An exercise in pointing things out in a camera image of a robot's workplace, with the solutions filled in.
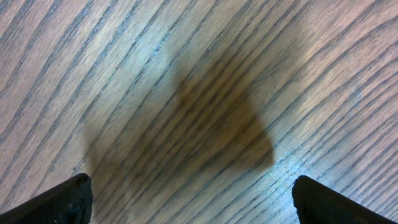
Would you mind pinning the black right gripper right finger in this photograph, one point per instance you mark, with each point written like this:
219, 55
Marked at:
316, 203

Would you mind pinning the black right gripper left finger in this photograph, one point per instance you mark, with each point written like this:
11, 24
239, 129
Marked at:
68, 202

